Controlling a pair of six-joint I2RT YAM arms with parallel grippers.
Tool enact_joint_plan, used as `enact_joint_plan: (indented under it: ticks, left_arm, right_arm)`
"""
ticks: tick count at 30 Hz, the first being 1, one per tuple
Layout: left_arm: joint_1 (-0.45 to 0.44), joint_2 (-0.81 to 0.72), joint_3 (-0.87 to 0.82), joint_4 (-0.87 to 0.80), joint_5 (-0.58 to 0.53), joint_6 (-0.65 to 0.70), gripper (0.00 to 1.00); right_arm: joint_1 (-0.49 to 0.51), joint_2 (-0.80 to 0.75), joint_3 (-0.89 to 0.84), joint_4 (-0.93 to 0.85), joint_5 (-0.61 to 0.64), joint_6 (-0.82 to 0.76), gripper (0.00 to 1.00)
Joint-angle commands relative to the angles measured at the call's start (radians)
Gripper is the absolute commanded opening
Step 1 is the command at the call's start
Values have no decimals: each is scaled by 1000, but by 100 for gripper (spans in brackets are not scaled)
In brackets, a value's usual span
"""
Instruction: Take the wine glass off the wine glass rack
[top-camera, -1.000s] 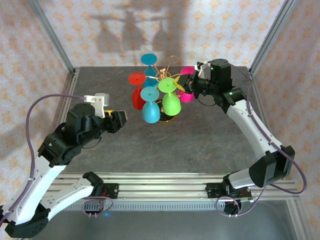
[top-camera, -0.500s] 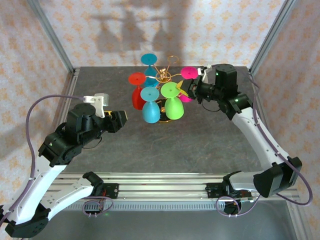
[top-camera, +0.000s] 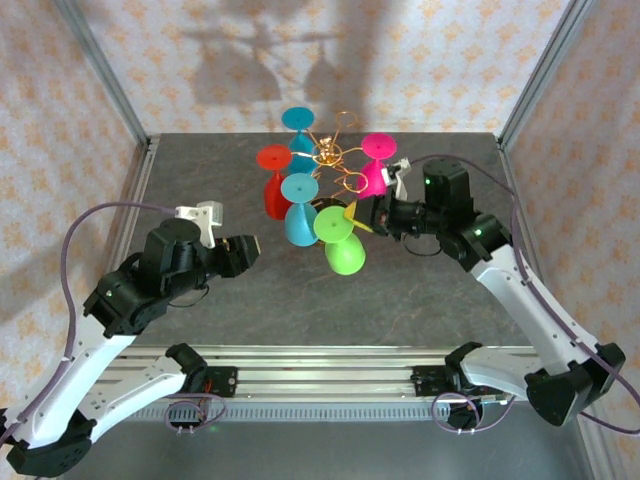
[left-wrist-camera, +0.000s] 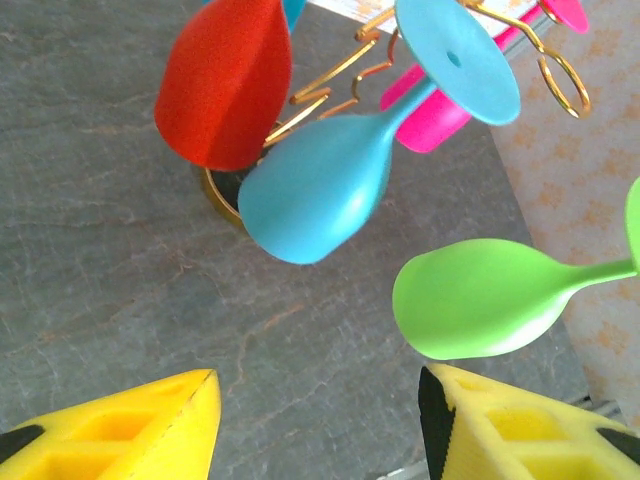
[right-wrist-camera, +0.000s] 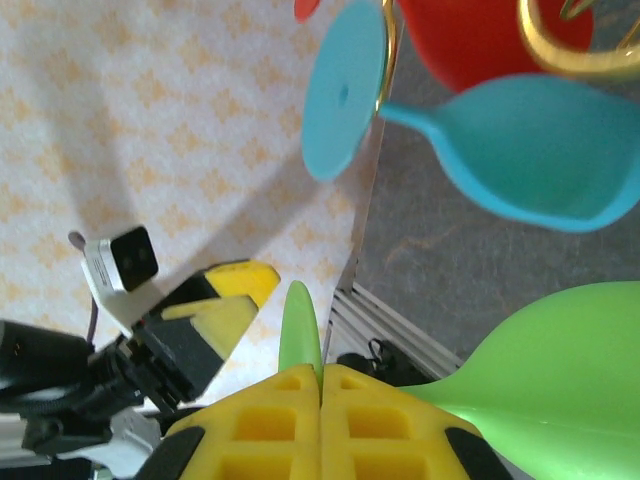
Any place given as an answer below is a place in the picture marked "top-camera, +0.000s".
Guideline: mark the green plastic wine glass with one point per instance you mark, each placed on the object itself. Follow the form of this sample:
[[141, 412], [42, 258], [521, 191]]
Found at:
[[345, 257]]

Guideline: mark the aluminium table side rail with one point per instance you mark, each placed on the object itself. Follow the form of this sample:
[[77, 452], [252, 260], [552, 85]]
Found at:
[[506, 160], [131, 200]]

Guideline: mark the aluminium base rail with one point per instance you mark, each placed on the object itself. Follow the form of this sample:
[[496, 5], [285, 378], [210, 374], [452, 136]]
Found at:
[[325, 375]]

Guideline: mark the aluminium frame post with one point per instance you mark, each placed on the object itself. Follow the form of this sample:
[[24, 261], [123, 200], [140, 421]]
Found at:
[[107, 75], [541, 75]]

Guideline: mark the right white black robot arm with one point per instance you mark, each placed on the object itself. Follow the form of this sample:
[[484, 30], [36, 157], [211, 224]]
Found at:
[[525, 305]]

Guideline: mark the red plastic wine glass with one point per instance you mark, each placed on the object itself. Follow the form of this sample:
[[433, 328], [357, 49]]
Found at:
[[273, 157]]

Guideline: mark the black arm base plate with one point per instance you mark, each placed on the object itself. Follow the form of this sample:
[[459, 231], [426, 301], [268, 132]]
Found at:
[[222, 382], [427, 382]]

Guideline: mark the teal blue plastic wine glass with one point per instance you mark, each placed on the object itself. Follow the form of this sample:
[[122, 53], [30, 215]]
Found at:
[[298, 119]]

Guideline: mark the pink plastic wine glass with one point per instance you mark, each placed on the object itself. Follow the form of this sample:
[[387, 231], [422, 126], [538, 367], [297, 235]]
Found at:
[[378, 146]]

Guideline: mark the light blue plastic wine glass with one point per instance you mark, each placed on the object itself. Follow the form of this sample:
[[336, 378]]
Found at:
[[299, 187]]

